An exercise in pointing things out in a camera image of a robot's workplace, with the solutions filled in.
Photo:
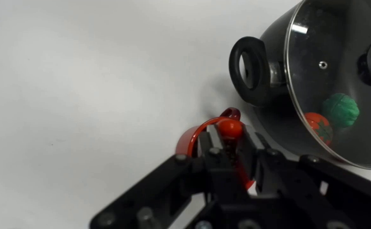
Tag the glass pot lid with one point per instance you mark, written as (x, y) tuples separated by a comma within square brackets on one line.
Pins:
[(338, 47)]

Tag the black cooking pot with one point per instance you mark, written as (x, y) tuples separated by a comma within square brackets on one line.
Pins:
[(269, 41)]

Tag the red spoon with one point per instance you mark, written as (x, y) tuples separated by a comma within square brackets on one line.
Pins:
[(230, 128)]

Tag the green toy vegetable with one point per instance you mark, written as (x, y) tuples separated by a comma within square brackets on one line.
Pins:
[(341, 109)]

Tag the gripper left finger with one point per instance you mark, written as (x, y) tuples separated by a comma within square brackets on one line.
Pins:
[(172, 181)]

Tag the red cup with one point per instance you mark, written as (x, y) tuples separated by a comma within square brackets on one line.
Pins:
[(185, 143)]

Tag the toy tomato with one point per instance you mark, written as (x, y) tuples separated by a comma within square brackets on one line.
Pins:
[(319, 125)]

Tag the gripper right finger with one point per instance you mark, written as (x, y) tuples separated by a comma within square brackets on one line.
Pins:
[(299, 184)]

